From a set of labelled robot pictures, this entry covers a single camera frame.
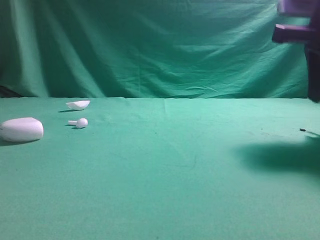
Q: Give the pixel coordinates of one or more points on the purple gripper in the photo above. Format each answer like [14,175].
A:
[307,34]

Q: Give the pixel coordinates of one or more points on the green backdrop cloth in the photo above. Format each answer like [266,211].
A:
[147,49]

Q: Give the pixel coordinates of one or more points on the white earbud lying flat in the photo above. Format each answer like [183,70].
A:
[79,124]

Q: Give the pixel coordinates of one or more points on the white earbud case lid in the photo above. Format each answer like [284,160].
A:
[78,105]

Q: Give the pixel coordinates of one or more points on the white earbud case body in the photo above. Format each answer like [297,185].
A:
[24,129]

